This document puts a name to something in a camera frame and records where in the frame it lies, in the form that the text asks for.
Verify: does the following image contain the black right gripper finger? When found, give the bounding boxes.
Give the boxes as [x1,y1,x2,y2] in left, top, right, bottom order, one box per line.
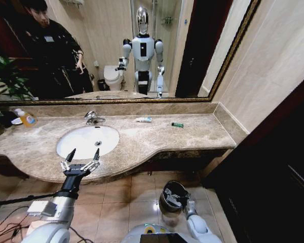
[165,188,180,202]

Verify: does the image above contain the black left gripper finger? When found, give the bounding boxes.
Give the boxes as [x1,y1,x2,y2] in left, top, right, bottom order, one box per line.
[60,148,77,173]
[81,148,101,174]

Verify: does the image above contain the silver trash bin black liner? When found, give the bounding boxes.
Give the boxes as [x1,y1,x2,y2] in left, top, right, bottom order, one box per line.
[158,180,192,228]

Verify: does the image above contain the white oval sink basin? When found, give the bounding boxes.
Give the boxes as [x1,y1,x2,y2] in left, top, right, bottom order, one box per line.
[56,126,120,160]

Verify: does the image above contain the small black floor bin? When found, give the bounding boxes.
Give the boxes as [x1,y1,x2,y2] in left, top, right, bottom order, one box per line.
[97,78,110,92]

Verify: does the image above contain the chrome faucet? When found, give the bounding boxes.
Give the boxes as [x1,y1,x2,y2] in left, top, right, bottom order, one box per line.
[84,110,106,126]

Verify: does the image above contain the white robot front shell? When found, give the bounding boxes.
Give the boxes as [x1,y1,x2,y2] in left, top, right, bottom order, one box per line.
[121,222,193,243]

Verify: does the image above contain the orange liquid soap bottle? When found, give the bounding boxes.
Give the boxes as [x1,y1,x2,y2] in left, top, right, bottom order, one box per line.
[15,108,38,128]

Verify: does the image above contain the white toilet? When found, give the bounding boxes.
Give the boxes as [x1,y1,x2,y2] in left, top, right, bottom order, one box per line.
[103,65,125,91]

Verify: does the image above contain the dark wooden door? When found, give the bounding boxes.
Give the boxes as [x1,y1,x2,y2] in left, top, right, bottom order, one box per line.
[202,72,304,243]

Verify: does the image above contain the green leafy plant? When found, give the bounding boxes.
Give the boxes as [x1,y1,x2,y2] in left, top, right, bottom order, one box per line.
[0,54,34,137]

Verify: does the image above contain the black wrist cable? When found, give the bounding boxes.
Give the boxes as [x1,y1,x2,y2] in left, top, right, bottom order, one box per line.
[0,192,59,209]

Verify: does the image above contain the black floor cables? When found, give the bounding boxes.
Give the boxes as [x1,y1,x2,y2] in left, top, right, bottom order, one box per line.
[0,205,94,243]

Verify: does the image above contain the gold framed wall mirror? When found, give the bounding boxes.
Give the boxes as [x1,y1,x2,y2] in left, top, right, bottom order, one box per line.
[0,0,262,106]

